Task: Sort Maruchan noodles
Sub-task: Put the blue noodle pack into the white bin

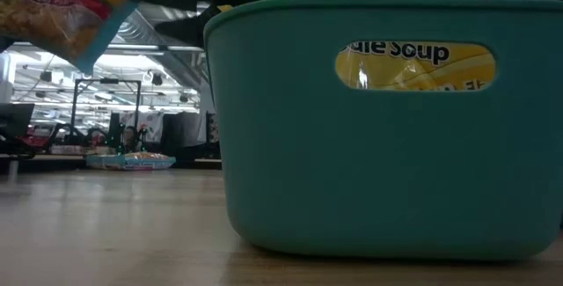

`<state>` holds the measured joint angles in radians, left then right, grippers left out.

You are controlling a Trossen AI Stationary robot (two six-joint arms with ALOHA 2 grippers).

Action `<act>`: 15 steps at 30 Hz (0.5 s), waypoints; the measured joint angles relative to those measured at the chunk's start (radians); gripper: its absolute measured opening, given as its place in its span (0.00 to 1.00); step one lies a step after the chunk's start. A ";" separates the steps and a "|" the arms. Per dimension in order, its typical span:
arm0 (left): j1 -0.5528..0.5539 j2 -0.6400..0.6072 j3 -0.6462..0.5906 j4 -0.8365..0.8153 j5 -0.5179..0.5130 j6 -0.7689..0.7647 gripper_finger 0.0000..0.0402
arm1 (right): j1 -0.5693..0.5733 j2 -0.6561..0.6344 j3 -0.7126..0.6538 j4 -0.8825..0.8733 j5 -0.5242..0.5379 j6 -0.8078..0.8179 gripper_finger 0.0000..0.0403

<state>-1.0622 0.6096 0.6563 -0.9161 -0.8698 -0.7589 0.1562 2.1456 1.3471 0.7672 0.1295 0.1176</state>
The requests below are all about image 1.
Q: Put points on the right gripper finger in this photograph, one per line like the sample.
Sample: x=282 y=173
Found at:
x=184 y=28

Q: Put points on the teal green plastic bin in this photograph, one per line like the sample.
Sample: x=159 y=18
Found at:
x=374 y=167

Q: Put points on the black monitor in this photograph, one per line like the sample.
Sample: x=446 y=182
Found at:
x=15 y=119

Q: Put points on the person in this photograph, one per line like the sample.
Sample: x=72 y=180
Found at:
x=130 y=138

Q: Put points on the white colourful printed cloth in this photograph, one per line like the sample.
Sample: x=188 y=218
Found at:
x=149 y=125

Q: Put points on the black hanging curtain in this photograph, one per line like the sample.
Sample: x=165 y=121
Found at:
x=184 y=134

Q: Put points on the long ceiling light beam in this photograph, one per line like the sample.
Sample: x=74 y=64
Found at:
x=145 y=49

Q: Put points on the black ceiling-hung box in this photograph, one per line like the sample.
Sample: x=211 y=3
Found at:
x=46 y=75

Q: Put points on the silver ceiling duct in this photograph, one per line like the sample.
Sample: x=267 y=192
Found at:
x=145 y=22

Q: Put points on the black metal stand frame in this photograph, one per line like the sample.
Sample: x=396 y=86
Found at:
x=108 y=80

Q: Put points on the yellow creamy chicken ramen pack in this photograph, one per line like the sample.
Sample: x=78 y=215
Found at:
x=418 y=68

